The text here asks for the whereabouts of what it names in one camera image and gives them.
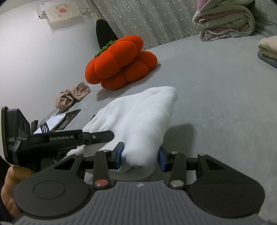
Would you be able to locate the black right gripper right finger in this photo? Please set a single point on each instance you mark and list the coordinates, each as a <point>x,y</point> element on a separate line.
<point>213,186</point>

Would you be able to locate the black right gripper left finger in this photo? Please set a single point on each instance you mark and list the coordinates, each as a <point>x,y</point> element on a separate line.
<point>66,186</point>

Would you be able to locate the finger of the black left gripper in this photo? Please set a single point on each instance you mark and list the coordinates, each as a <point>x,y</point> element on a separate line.
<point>97,137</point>

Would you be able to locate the white long-sleeve shirt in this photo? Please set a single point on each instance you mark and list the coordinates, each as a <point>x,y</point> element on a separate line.
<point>140,121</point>

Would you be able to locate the person's left hand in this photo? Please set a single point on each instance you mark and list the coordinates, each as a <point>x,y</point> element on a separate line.
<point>14,176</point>

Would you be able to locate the black smartphone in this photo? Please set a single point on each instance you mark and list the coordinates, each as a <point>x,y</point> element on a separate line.
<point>69,117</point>

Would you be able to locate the white striped card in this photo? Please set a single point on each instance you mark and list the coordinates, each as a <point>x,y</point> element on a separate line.
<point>51,124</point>

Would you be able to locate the beige crumpled cloth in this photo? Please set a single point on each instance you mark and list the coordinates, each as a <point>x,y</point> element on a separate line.
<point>68,97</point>

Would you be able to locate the orange pumpkin plush pillow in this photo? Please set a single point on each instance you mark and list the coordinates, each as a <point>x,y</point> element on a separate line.
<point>120,63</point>

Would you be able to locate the black eggplant plush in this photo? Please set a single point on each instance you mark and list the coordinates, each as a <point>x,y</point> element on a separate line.
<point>104,33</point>

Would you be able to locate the grey star-patterned curtain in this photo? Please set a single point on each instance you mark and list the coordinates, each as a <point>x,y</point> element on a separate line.
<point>157,22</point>

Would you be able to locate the beige folded garment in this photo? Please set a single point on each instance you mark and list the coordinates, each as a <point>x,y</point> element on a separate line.
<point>268,47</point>

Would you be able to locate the folded pink grey quilt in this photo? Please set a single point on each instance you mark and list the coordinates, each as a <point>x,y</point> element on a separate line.
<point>223,19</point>

